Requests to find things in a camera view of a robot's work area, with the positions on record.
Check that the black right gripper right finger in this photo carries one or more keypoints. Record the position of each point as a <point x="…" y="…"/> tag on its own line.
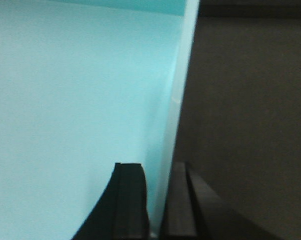
<point x="193" y="211"/>

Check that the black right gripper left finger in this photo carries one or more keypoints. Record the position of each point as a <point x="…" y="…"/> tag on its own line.
<point x="121" y="212"/>

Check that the light blue plastic bin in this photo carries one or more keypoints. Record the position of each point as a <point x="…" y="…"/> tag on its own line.
<point x="86" y="84"/>

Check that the dark grey conveyor belt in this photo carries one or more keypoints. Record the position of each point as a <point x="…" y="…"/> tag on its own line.
<point x="240" y="126"/>

